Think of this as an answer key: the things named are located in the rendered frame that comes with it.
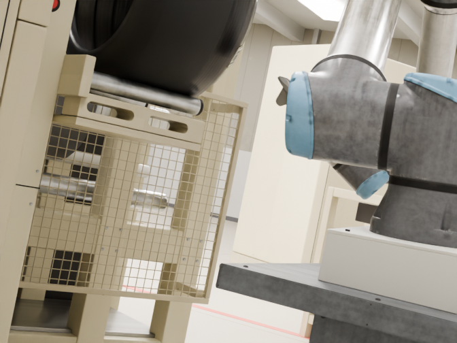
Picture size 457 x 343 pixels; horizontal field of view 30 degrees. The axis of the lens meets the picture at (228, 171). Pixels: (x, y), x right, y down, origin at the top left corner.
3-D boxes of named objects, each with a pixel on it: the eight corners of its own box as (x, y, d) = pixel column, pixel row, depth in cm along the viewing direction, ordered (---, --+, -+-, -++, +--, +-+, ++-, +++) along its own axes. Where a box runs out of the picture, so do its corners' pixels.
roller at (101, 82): (75, 71, 205) (75, 89, 204) (84, 64, 202) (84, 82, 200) (194, 103, 226) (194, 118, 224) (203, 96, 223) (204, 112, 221)
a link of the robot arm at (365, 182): (367, 197, 222) (362, 207, 213) (334, 162, 222) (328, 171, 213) (394, 173, 219) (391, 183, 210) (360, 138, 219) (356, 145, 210)
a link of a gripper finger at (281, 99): (262, 91, 215) (288, 118, 215) (278, 75, 212) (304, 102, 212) (266, 89, 218) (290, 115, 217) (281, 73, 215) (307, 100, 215)
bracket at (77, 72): (77, 96, 197) (86, 54, 197) (12, 90, 229) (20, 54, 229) (90, 99, 199) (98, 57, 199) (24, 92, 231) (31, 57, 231)
